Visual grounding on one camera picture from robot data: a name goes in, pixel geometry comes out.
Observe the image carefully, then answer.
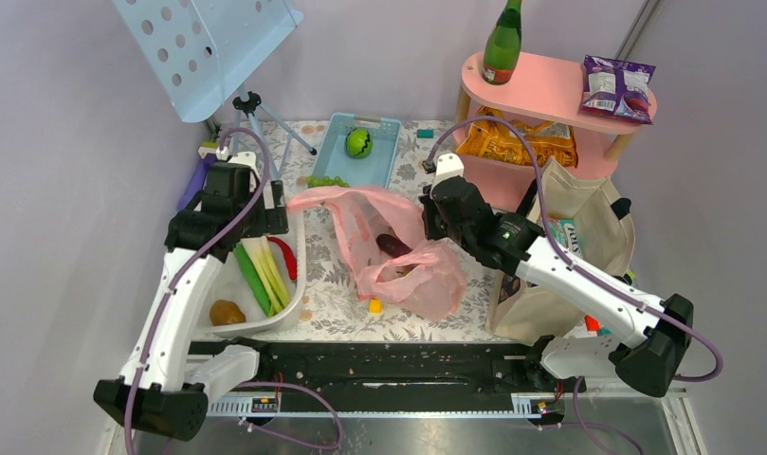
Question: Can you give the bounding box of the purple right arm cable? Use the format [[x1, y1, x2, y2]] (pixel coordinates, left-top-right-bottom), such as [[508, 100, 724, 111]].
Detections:
[[425, 116, 724, 383]]

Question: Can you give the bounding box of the colourful candy packet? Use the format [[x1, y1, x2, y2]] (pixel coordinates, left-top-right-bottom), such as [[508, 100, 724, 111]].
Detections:
[[545, 217, 583, 258]]

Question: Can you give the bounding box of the green toy watermelon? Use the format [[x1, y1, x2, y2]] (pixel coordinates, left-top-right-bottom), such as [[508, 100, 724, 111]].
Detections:
[[345, 128, 373, 159]]

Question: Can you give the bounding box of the orange toy food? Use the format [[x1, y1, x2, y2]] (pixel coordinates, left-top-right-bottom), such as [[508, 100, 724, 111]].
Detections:
[[209, 300, 247, 326]]

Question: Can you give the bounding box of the green glass bottle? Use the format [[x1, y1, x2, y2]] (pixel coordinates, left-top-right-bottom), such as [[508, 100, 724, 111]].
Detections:
[[482, 0, 522, 85]]

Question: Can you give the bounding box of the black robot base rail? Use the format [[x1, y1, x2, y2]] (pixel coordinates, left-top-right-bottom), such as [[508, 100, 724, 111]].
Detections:
[[189, 337, 575, 415]]

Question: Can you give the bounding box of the purple snack packet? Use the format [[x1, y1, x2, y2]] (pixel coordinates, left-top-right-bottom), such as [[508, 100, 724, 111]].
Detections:
[[579, 55, 656, 124]]

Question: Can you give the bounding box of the green grapes bunch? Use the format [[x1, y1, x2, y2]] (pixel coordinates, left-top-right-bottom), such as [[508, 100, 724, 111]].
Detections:
[[306, 175, 350, 189]]

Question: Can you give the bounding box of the pink two-tier wooden shelf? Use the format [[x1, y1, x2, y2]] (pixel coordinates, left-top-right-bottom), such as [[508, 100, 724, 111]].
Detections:
[[456, 51, 650, 211]]

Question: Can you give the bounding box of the pink plastic grocery bag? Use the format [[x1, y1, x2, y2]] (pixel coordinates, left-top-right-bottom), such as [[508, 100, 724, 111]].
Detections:
[[287, 186, 467, 322]]

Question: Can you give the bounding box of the orange printed snack bag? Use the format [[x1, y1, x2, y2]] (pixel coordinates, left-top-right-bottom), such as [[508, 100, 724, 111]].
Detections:
[[455, 106, 579, 169]]

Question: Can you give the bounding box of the yellow small block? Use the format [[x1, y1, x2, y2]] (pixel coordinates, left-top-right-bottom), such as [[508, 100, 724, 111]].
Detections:
[[368, 299, 382, 314]]

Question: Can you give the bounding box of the light blue perforated basket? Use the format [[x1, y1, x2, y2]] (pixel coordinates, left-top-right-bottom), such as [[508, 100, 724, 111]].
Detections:
[[311, 113, 402, 188]]

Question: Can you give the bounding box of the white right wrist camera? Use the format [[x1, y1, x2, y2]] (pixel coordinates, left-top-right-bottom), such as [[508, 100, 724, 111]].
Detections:
[[422, 153, 465, 185]]

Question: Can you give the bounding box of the purple eggplant toy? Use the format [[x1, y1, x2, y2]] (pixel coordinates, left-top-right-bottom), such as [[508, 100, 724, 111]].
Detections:
[[375, 233, 412, 258]]

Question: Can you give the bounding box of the floral patterned table mat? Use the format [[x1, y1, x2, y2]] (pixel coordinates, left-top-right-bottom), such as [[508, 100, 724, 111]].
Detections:
[[213, 118, 639, 345]]

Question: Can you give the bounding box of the purple dumbbell toy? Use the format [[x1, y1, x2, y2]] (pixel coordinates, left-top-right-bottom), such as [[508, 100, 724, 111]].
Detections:
[[176, 141, 218, 210]]

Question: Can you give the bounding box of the white plastic tub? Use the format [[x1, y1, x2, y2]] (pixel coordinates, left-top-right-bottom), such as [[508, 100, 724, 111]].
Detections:
[[194, 200, 309, 340]]

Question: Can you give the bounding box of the beige floral canvas tote bag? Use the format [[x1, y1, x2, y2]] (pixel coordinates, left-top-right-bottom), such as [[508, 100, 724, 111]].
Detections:
[[485, 158, 635, 346]]

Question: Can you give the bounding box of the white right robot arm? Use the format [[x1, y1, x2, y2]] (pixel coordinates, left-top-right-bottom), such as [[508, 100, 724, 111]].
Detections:
[[419, 176, 694, 397]]

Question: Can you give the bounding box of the green leek toy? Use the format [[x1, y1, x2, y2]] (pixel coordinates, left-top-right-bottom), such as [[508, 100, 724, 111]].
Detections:
[[241, 237, 291, 316]]

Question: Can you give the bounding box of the light blue music stand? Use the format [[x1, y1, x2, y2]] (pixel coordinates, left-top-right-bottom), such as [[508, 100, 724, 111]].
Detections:
[[111, 0, 319, 183]]

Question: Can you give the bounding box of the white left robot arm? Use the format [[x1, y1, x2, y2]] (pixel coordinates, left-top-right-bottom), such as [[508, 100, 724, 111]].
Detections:
[[93, 158, 287, 441]]

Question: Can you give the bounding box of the green cucumber toy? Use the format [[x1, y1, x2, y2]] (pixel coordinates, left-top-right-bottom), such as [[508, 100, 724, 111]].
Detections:
[[232, 243, 273, 317]]

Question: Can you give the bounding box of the red chili pepper toy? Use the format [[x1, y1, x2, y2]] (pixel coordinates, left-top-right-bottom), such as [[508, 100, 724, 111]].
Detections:
[[267, 236, 299, 282]]

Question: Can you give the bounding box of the red orange small block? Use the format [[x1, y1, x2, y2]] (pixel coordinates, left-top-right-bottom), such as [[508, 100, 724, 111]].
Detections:
[[584, 315, 601, 333]]

